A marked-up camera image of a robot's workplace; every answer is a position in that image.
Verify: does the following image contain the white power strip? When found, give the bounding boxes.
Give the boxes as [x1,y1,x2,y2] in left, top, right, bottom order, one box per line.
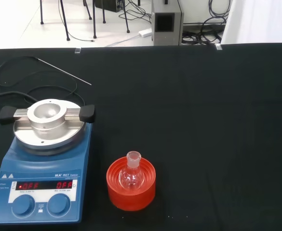
[138,28,153,37]

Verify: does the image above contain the white panel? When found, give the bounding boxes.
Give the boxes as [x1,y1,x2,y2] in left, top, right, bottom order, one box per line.
[221,0,282,45]

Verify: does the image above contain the black bench cloth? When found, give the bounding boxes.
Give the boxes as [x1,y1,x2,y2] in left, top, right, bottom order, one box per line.
[0,42,282,231]

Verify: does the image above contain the black stand legs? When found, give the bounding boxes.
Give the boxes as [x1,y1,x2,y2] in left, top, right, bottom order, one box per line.
[39,0,71,41]
[82,0,132,39]

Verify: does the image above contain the blue heater with steel plate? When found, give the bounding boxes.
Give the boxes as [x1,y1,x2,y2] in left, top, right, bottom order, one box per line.
[0,98,95,226]

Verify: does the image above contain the thin black probe cable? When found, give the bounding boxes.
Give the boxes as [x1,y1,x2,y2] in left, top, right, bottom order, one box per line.
[0,56,86,108]

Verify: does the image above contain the black case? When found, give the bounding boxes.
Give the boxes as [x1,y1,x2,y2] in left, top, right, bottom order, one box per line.
[94,0,123,13]

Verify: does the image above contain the orange round flask holder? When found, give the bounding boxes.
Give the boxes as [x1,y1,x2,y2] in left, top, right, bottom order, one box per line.
[106,156,156,212]

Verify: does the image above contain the black cable bundle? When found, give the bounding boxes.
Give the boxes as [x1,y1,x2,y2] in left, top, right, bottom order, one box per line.
[181,0,230,45]

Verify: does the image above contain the grey metal box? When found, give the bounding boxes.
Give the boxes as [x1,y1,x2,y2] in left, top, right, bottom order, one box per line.
[151,0,184,46]

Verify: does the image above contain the thick black power cable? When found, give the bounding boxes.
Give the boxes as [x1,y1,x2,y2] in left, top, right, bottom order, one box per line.
[0,92,39,103]

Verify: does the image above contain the thin metal temperature probe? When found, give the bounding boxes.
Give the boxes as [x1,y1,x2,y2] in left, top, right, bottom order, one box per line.
[33,57,93,86]

